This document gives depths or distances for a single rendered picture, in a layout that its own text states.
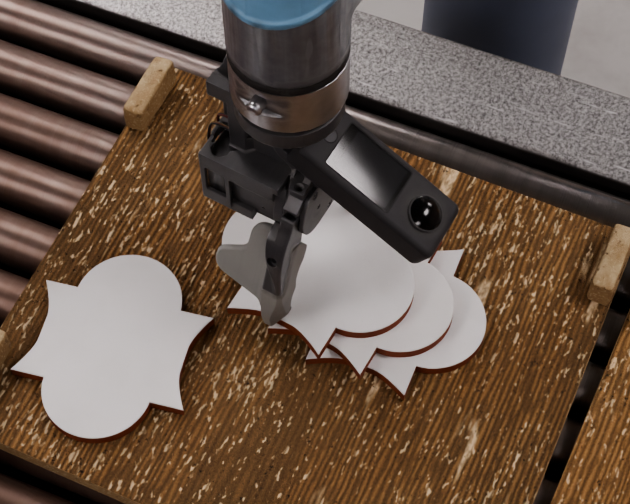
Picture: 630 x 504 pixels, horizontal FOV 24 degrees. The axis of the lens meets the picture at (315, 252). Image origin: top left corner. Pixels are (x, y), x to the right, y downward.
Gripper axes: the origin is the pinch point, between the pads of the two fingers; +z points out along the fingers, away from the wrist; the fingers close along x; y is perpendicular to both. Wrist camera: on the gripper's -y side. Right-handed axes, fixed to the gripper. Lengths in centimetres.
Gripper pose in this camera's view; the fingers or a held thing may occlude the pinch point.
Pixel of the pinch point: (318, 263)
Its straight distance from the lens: 107.8
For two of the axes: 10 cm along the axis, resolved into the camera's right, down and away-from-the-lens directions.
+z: 0.0, 5.0, 8.6
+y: -8.7, -4.3, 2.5
